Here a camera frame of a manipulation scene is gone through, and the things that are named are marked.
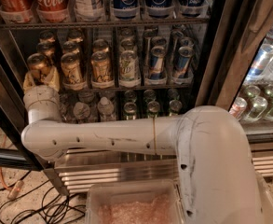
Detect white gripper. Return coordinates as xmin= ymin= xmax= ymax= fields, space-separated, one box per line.
xmin=23 ymin=66 xmax=61 ymax=123

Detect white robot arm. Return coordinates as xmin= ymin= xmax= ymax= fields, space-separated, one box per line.
xmin=21 ymin=85 xmax=265 ymax=224

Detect second row left orange can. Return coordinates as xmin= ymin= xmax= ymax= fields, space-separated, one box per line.
xmin=36 ymin=42 xmax=56 ymax=64

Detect second row orange can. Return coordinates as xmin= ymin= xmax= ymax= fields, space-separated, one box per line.
xmin=62 ymin=41 xmax=81 ymax=57
xmin=92 ymin=39 xmax=110 ymax=53
xmin=36 ymin=42 xmax=56 ymax=64

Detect second row middle orange can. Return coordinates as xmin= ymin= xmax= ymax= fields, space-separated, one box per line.
xmin=62 ymin=41 xmax=81 ymax=57

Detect second row right orange can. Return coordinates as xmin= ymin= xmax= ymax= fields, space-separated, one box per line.
xmin=92 ymin=39 xmax=110 ymax=53

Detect right Coca-Cola can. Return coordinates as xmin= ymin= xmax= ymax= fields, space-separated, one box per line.
xmin=36 ymin=0 xmax=69 ymax=23

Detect coca-cola can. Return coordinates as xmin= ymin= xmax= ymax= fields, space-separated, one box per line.
xmin=36 ymin=0 xmax=69 ymax=23
xmin=0 ymin=0 xmax=34 ymax=23

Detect left Coca-Cola can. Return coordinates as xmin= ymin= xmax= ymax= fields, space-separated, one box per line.
xmin=0 ymin=0 xmax=34 ymax=23

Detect green white soda can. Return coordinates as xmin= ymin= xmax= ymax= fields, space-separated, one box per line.
xmin=119 ymin=50 xmax=141 ymax=88

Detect left green can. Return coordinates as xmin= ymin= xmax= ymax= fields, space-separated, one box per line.
xmin=123 ymin=102 xmax=139 ymax=120

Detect white label can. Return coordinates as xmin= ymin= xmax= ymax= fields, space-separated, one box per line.
xmin=75 ymin=0 xmax=103 ymax=21

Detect middle green can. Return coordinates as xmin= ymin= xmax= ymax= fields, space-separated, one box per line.
xmin=146 ymin=101 xmax=160 ymax=118

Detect left Pepsi can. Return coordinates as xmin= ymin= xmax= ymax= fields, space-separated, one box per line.
xmin=113 ymin=0 xmax=138 ymax=20

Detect left Red Bull can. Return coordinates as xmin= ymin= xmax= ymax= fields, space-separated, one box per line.
xmin=145 ymin=46 xmax=166 ymax=84

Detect red bull can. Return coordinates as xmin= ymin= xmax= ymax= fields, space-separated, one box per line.
xmin=172 ymin=46 xmax=195 ymax=84
xmin=145 ymin=46 xmax=166 ymax=84

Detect right green can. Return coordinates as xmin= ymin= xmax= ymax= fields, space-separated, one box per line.
xmin=169 ymin=100 xmax=183 ymax=116

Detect right Red Bull can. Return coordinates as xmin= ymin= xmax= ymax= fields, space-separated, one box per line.
xmin=172 ymin=46 xmax=195 ymax=84

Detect middle Pepsi can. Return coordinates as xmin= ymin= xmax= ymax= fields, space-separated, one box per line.
xmin=145 ymin=0 xmax=172 ymax=19

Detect fridge glass door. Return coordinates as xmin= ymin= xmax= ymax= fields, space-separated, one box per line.
xmin=195 ymin=0 xmax=273 ymax=142

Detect left water bottle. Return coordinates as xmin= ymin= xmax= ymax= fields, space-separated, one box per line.
xmin=60 ymin=93 xmax=74 ymax=123

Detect water bottle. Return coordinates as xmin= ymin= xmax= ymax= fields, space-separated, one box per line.
xmin=73 ymin=102 xmax=98 ymax=123
xmin=97 ymin=97 xmax=117 ymax=122
xmin=60 ymin=93 xmax=74 ymax=123

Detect middle water bottle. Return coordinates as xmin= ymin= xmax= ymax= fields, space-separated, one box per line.
xmin=73 ymin=102 xmax=98 ymax=123

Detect right water bottle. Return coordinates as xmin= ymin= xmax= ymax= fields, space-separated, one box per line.
xmin=97 ymin=97 xmax=117 ymax=122

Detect left clear plastic bin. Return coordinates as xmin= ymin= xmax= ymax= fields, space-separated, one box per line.
xmin=85 ymin=179 xmax=185 ymax=224

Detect orange cable with plug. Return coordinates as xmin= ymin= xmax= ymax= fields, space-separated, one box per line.
xmin=0 ymin=135 xmax=25 ymax=201

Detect black floor cables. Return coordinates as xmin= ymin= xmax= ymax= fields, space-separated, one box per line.
xmin=0 ymin=168 xmax=88 ymax=224

